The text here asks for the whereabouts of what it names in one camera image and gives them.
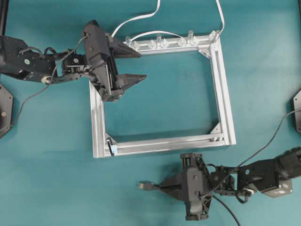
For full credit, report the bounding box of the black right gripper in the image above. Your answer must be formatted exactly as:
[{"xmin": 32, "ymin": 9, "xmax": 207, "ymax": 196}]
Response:
[{"xmin": 159, "ymin": 153, "xmax": 212, "ymax": 214}]

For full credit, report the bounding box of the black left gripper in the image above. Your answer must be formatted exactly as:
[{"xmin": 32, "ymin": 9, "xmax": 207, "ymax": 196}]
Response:
[{"xmin": 83, "ymin": 20, "xmax": 147, "ymax": 102}]

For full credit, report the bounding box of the black USB cable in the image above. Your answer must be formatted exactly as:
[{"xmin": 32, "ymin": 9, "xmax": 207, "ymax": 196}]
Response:
[{"xmin": 137, "ymin": 180, "xmax": 242, "ymax": 226}]

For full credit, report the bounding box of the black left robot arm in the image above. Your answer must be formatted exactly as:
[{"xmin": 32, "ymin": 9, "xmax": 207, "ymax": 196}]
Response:
[{"xmin": 0, "ymin": 20, "xmax": 146, "ymax": 102}]

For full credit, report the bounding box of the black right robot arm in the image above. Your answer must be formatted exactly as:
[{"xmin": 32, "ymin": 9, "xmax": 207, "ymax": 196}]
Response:
[{"xmin": 158, "ymin": 147, "xmax": 301, "ymax": 220}]

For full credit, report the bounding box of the clear acrylic post left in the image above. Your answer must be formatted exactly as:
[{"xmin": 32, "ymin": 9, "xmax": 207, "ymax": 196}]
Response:
[{"xmin": 125, "ymin": 36, "xmax": 132, "ymax": 47}]

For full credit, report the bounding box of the clear acrylic post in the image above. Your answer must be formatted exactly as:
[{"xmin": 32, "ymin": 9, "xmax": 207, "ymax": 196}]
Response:
[
  {"xmin": 187, "ymin": 30, "xmax": 194, "ymax": 44},
  {"xmin": 156, "ymin": 33, "xmax": 162, "ymax": 48},
  {"xmin": 125, "ymin": 36, "xmax": 132, "ymax": 47}
]

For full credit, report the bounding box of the white flat ethernet cable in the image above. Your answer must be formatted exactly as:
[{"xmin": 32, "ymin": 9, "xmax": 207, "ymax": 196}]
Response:
[{"xmin": 110, "ymin": 0, "xmax": 226, "ymax": 44}]

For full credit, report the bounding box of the clear acrylic post middle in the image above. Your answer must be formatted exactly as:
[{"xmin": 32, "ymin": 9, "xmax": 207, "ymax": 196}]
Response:
[{"xmin": 156, "ymin": 33, "xmax": 162, "ymax": 48}]

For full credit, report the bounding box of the black left camera cable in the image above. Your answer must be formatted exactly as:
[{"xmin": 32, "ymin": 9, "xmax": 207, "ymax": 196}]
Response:
[{"xmin": 0, "ymin": 35, "xmax": 89, "ymax": 132}]

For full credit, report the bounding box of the clear acrylic post right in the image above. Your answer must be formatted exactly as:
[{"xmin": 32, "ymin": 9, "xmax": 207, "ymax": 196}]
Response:
[{"xmin": 187, "ymin": 30, "xmax": 194, "ymax": 44}]

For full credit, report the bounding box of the black string loop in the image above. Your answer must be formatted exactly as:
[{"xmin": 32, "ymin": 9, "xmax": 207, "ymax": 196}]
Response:
[{"xmin": 106, "ymin": 138, "xmax": 114, "ymax": 156}]

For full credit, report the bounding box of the aluminium extrusion frame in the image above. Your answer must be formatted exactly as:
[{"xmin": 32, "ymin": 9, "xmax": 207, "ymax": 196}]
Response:
[{"xmin": 89, "ymin": 31, "xmax": 236, "ymax": 158}]

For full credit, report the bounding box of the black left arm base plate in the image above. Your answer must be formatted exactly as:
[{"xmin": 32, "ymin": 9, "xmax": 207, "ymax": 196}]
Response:
[{"xmin": 0, "ymin": 84, "xmax": 14, "ymax": 138}]

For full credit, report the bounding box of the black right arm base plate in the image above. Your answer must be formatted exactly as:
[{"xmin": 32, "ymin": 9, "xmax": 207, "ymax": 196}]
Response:
[{"xmin": 293, "ymin": 90, "xmax": 301, "ymax": 134}]

